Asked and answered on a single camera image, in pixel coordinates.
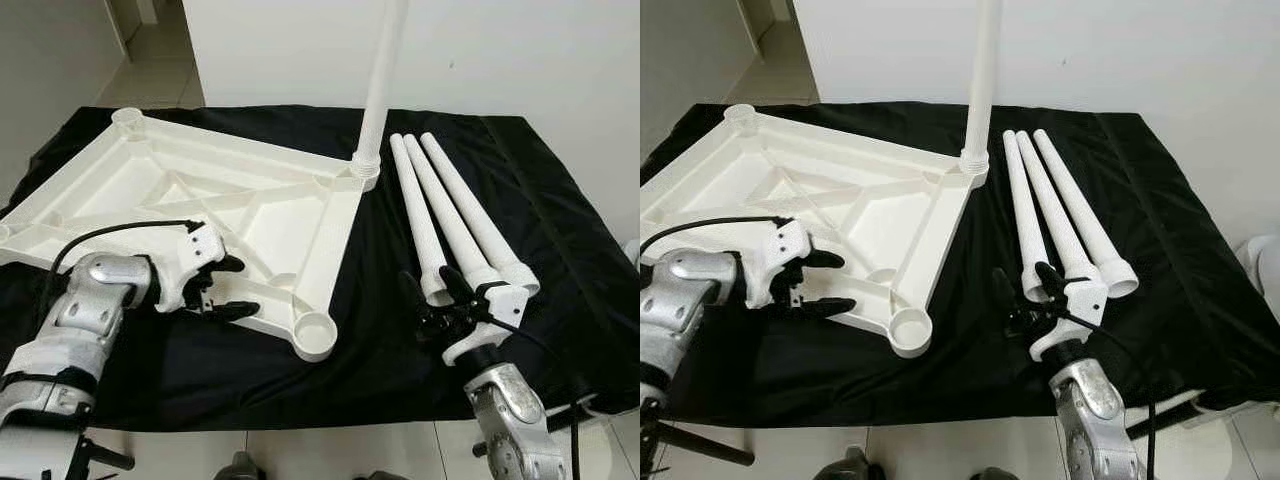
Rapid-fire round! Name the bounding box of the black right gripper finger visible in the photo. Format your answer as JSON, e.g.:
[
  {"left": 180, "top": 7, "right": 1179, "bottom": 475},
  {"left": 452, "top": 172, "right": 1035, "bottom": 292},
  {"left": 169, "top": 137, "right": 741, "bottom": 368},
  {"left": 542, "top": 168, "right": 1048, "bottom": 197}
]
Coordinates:
[
  {"left": 991, "top": 267, "right": 1023, "bottom": 313},
  {"left": 1034, "top": 261, "right": 1068, "bottom": 303},
  {"left": 399, "top": 270, "right": 433, "bottom": 319},
  {"left": 438, "top": 264, "right": 479, "bottom": 307}
]

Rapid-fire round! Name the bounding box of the white plastic children table top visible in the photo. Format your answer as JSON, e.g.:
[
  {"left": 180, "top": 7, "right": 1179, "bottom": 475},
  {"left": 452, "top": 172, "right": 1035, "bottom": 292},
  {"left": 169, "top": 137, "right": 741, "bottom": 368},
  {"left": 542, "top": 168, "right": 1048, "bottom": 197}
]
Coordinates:
[
  {"left": 0, "top": 107, "right": 382, "bottom": 363},
  {"left": 640, "top": 103, "right": 992, "bottom": 360}
]

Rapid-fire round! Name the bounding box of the black cloth table cover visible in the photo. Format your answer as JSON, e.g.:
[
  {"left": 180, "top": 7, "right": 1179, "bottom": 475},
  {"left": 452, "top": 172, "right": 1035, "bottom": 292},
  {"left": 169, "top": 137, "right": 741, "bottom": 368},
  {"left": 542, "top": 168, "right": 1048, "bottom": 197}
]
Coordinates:
[
  {"left": 0, "top": 105, "right": 641, "bottom": 423},
  {"left": 640, "top": 100, "right": 1280, "bottom": 428}
]

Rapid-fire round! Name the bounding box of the grey robot left leg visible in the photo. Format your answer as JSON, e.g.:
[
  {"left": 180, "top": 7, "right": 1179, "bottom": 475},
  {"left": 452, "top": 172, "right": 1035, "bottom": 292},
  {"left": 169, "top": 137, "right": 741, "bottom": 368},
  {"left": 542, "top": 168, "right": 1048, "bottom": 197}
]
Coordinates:
[
  {"left": 812, "top": 447, "right": 873, "bottom": 480},
  {"left": 215, "top": 450, "right": 263, "bottom": 480}
]

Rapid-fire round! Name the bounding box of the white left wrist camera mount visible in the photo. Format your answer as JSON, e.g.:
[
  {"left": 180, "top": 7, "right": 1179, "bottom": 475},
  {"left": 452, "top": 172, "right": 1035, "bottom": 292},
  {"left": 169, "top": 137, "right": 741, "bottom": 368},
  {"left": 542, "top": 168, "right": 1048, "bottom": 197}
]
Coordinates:
[
  {"left": 742, "top": 218, "right": 814, "bottom": 310},
  {"left": 152, "top": 222, "right": 227, "bottom": 314}
]

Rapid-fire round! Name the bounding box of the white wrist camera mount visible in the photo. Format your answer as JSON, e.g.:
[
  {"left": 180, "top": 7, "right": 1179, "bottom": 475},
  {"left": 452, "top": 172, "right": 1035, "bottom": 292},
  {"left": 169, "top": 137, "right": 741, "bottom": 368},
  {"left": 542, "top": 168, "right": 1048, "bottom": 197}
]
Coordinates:
[
  {"left": 742, "top": 218, "right": 814, "bottom": 310},
  {"left": 152, "top": 222, "right": 227, "bottom": 314},
  {"left": 1030, "top": 277, "right": 1110, "bottom": 363},
  {"left": 440, "top": 283, "right": 532, "bottom": 367}
]

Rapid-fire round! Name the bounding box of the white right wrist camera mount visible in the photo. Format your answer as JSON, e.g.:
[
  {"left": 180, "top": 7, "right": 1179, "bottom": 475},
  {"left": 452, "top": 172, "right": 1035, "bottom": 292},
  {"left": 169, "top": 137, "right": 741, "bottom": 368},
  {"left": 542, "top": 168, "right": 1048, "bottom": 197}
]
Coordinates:
[
  {"left": 1030, "top": 277, "right": 1110, "bottom": 363},
  {"left": 440, "top": 283, "right": 532, "bottom": 367}
]

